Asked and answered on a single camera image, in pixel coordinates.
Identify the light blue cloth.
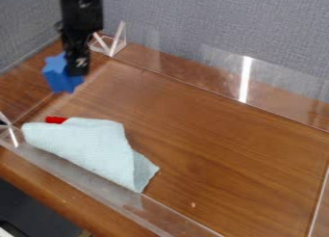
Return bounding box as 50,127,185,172
21,118,159,193

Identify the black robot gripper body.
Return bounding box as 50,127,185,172
58,0,102,43

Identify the clear acrylic left bracket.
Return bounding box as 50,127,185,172
0,112,18,146

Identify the blue star foam block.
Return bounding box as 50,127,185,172
41,52,83,93

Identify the red block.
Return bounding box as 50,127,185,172
45,117,67,124

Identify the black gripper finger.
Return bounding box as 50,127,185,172
63,41,90,77
54,21,67,53

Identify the clear acrylic corner bracket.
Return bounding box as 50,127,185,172
89,21,127,58

